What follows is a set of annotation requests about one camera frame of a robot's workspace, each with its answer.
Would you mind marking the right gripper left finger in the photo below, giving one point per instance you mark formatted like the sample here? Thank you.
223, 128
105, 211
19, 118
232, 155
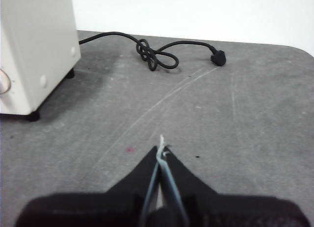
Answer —
103, 207

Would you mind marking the cream toaster oven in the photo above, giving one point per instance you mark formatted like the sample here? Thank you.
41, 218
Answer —
36, 40

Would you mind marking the oven timer knob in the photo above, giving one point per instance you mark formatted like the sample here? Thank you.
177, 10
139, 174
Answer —
4, 82

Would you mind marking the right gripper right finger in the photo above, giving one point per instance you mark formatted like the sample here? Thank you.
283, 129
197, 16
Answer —
233, 212

